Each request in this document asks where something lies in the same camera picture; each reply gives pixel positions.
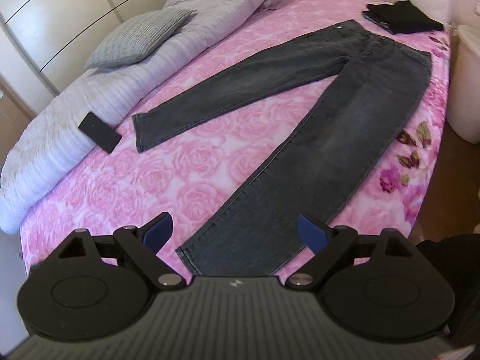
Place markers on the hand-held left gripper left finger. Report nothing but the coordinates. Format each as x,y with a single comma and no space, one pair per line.
159,231

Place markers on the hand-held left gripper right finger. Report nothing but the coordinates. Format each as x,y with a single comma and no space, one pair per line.
311,233

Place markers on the grey jeans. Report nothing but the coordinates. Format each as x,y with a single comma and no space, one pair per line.
337,120

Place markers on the black folded clothes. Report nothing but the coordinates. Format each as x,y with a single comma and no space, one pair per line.
405,17

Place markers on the pink floral bed sheet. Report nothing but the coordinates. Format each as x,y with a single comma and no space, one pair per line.
150,180

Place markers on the black phone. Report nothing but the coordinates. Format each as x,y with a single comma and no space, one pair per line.
99,132

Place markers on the white striped quilt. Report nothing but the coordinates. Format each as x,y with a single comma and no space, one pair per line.
48,138

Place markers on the grey pillow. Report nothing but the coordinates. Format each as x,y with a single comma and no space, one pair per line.
138,37

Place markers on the white bin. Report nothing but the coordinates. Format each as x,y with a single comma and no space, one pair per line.
465,82

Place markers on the white wardrobe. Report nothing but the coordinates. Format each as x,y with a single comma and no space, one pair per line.
45,15

